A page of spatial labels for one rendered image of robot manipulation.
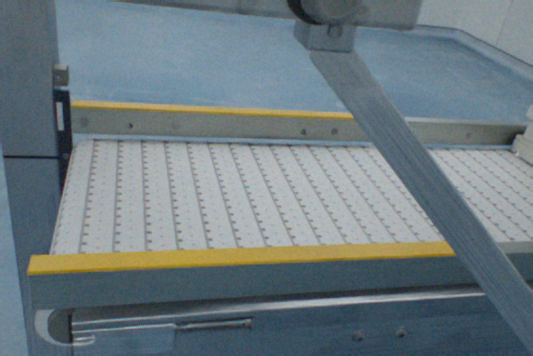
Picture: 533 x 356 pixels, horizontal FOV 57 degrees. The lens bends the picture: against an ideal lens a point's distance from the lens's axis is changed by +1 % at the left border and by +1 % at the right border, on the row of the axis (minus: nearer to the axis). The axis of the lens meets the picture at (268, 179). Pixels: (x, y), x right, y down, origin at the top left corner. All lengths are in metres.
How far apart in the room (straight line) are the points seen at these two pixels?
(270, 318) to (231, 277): 0.06
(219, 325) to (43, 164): 0.33
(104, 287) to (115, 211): 0.12
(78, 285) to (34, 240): 0.35
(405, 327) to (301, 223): 0.13
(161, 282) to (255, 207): 0.16
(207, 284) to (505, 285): 0.20
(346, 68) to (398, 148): 0.06
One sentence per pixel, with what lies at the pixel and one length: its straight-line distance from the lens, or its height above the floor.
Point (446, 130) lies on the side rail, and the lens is 0.71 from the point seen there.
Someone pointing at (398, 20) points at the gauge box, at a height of 1.01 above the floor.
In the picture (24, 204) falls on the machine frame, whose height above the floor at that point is 0.70.
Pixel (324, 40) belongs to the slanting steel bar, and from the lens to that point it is 0.29.
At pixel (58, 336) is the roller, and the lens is 0.40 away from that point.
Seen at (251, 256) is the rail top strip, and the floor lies 0.84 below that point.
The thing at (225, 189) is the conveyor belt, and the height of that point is 0.80.
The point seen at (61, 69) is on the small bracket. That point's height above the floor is 0.87.
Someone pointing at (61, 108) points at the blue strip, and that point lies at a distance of 0.59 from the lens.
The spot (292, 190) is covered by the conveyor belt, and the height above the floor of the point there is 0.80.
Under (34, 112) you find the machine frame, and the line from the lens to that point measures 0.60.
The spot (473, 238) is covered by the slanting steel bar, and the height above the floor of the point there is 0.89.
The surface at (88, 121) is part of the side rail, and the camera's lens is 0.58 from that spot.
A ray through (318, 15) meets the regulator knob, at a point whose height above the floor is 1.02.
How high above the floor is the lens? 1.05
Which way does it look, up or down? 29 degrees down
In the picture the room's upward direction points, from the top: 9 degrees clockwise
